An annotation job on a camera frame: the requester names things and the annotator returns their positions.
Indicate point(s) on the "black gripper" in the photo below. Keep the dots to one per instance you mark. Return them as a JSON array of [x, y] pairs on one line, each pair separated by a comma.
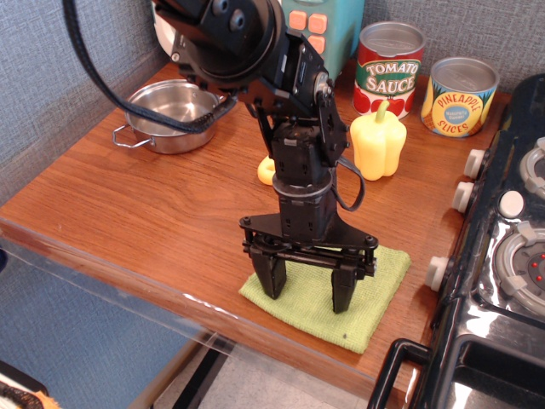
[[309, 230]]

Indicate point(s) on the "green cloth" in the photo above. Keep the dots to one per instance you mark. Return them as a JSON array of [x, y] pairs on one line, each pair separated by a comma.
[[306, 303]]

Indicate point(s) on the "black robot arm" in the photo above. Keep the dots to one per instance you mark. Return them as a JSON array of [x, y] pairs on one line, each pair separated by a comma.
[[303, 132]]

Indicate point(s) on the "yellow toy knife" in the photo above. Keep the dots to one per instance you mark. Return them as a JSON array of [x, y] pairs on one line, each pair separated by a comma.
[[266, 171]]

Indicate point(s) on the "grey stove knob lower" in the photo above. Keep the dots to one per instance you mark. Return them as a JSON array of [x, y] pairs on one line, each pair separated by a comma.
[[436, 271]]

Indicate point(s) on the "grey stove knob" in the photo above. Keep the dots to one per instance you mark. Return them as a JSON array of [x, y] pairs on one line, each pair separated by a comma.
[[473, 163], [436, 271], [462, 196]]

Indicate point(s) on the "yellow toy bell pepper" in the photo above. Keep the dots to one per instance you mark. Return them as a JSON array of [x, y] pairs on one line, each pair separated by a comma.
[[378, 140]]

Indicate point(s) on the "grey stove knob middle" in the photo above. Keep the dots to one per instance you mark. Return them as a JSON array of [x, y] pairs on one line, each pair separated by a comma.
[[462, 196]]

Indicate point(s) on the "black toy stove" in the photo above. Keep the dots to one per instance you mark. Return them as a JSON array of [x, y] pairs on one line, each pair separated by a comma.
[[487, 348]]

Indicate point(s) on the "grey stove knob upper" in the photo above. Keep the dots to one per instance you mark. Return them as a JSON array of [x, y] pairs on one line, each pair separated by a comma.
[[473, 163]]

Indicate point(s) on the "small steel pot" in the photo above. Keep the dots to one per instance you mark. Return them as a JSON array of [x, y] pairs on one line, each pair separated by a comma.
[[176, 99]]

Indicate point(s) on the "pineapple slices can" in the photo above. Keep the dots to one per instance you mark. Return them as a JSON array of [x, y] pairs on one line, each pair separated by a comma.
[[459, 94]]

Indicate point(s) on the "tomato sauce can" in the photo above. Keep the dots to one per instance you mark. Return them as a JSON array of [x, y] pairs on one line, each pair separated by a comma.
[[388, 65]]

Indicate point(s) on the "teal toy microwave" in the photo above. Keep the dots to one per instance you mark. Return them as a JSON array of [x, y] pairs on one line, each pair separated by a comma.
[[332, 30]]

